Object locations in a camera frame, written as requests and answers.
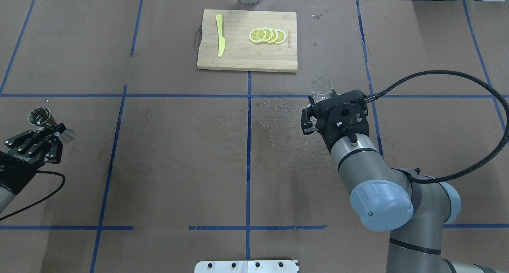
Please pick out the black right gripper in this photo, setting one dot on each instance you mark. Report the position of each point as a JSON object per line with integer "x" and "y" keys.
{"x": 307, "y": 121}

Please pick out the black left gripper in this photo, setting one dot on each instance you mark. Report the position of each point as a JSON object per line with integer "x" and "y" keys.
{"x": 15, "y": 170}

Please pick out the steel jigger measuring cup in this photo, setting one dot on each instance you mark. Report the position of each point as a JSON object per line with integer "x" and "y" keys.
{"x": 43, "y": 117}

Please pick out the small glass beaker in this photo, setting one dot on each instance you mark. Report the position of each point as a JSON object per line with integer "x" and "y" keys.
{"x": 321, "y": 89}

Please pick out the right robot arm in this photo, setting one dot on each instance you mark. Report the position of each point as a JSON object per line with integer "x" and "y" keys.
{"x": 412, "y": 207}

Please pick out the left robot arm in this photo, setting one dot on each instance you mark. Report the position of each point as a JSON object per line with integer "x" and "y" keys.
{"x": 28, "y": 152}

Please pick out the lemon slice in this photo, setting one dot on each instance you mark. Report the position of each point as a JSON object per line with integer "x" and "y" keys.
{"x": 282, "y": 36}
{"x": 269, "y": 34}
{"x": 257, "y": 35}
{"x": 274, "y": 37}

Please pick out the bamboo cutting board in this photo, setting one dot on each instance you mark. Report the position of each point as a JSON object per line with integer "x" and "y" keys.
{"x": 242, "y": 54}

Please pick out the front lemon slice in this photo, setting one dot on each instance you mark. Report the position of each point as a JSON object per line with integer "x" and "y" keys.
{"x": 257, "y": 35}

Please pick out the yellow plastic knife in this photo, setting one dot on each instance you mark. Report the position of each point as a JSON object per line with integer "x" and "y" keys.
{"x": 221, "y": 39}

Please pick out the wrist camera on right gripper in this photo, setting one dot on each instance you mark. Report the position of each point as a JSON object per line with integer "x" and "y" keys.
{"x": 326, "y": 106}

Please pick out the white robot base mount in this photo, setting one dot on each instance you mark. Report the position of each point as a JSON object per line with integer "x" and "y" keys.
{"x": 247, "y": 266}

